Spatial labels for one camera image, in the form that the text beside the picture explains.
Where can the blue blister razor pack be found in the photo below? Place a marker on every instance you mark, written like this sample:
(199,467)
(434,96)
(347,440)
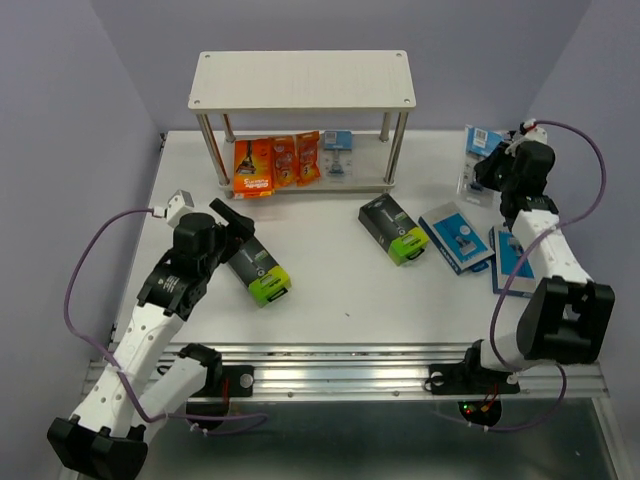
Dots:
(479,143)
(337,146)

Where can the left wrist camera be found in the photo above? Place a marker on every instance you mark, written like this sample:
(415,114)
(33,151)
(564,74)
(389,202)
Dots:
(178,205)

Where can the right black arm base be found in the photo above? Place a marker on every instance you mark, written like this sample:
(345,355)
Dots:
(468,377)

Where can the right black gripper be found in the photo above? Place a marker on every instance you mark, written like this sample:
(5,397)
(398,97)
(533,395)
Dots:
(483,167)

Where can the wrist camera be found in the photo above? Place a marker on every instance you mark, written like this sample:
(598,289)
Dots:
(528,131)
(178,205)

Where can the orange razor bag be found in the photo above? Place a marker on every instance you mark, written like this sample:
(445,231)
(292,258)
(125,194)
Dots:
(307,153)
(285,161)

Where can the white two-tier shelf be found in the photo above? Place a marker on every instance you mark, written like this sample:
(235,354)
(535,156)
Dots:
(295,83)

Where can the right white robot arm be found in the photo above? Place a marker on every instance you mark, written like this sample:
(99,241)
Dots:
(567,316)

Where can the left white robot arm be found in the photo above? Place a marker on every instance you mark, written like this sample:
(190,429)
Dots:
(108,434)

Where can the orange razor bag top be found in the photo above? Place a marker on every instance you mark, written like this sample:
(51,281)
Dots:
(307,153)

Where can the aluminium rail frame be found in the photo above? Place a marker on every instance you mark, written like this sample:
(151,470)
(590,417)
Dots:
(354,325)

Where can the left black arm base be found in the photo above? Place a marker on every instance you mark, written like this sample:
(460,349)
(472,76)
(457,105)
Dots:
(222,380)

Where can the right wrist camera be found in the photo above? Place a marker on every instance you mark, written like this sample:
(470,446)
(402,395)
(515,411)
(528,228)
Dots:
(528,131)

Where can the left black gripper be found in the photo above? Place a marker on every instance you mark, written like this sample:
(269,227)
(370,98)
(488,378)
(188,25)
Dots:
(239,227)

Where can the orange razor bag bottom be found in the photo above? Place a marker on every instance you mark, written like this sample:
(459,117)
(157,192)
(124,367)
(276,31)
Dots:
(285,161)

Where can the black green razor box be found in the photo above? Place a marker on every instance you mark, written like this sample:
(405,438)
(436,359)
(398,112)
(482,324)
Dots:
(393,229)
(262,276)

